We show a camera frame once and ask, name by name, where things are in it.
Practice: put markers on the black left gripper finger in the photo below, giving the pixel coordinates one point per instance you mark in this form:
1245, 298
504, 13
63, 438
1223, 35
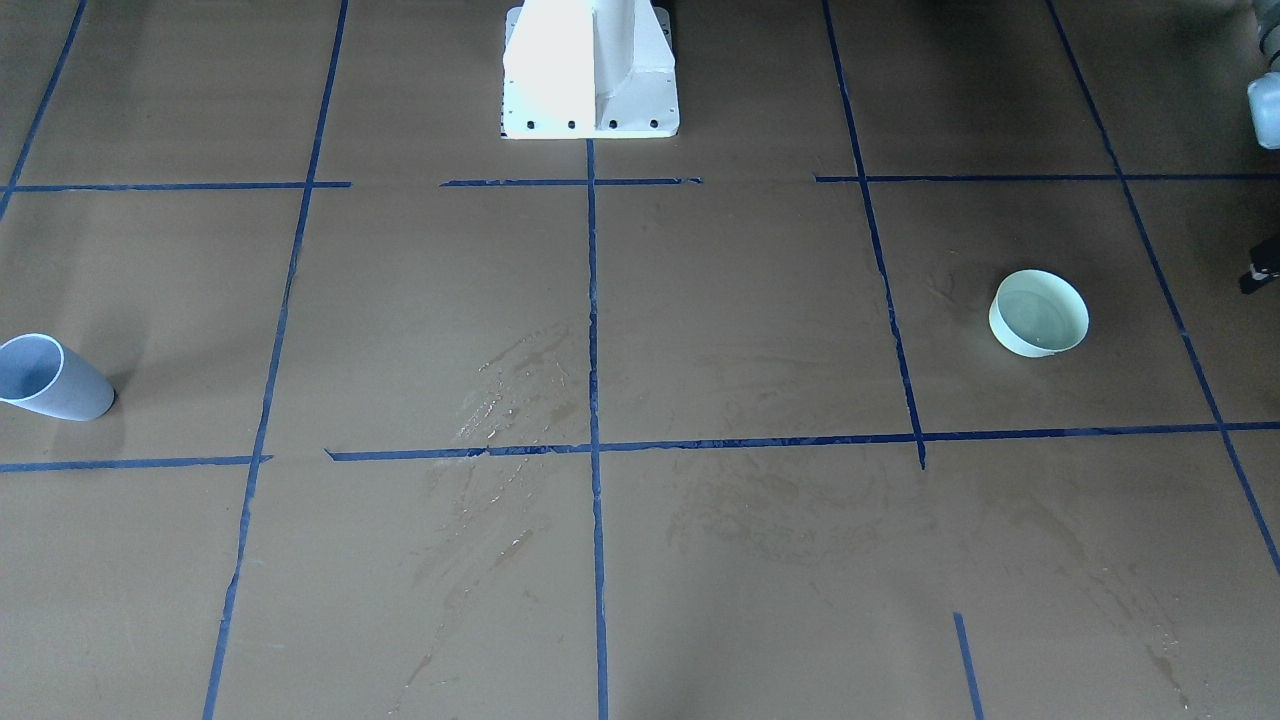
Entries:
1263, 266

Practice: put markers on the light green bowl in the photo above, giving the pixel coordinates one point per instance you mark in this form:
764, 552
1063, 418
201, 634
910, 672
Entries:
1038, 314

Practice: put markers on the light blue plastic cup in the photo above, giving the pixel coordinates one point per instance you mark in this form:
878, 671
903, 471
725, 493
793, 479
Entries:
40, 374

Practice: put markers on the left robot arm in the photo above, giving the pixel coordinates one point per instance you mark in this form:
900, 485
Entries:
1263, 100

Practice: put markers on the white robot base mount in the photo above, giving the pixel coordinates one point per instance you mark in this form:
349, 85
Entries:
589, 69

